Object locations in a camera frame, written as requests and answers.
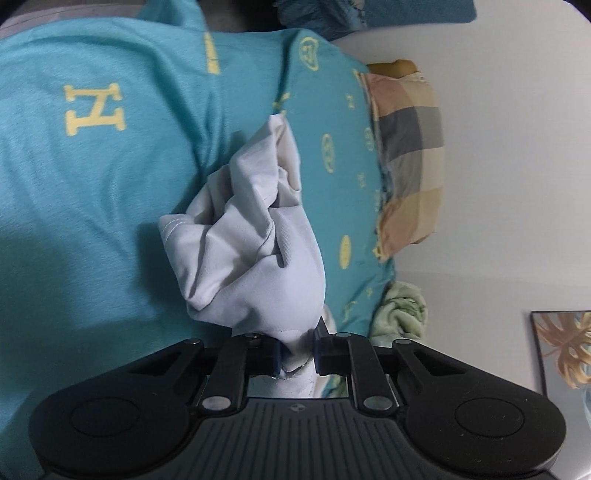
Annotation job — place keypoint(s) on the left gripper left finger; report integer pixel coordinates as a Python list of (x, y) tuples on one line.
[(272, 356)]

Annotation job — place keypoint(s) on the light green fleece blanket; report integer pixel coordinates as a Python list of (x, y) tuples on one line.
[(402, 314)]

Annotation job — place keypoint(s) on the framed leaf picture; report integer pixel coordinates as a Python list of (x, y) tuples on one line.
[(565, 337)]

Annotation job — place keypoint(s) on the teal patterned bed sheet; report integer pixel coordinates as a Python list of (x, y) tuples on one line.
[(107, 124)]

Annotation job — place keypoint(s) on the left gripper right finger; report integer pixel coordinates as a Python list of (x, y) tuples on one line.
[(325, 353)]

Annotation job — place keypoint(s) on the blue folded cushion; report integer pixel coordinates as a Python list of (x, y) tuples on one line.
[(334, 19)]

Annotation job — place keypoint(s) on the plaid checkered pillow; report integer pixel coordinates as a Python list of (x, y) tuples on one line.
[(407, 128)]

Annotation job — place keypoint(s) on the white t-shirt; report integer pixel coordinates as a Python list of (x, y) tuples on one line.
[(245, 257)]

